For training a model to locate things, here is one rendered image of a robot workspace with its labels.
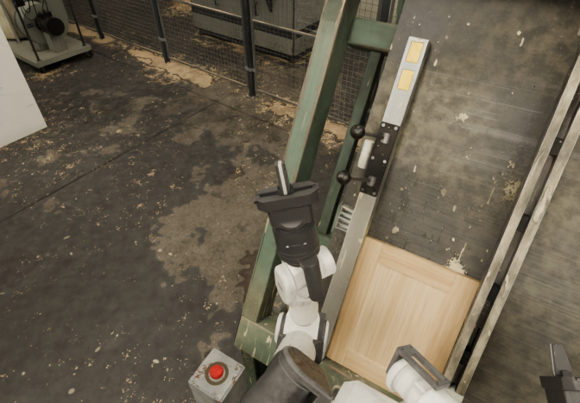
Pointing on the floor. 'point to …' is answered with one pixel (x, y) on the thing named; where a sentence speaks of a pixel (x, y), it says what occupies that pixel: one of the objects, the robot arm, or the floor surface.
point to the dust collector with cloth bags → (37, 18)
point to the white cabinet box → (15, 99)
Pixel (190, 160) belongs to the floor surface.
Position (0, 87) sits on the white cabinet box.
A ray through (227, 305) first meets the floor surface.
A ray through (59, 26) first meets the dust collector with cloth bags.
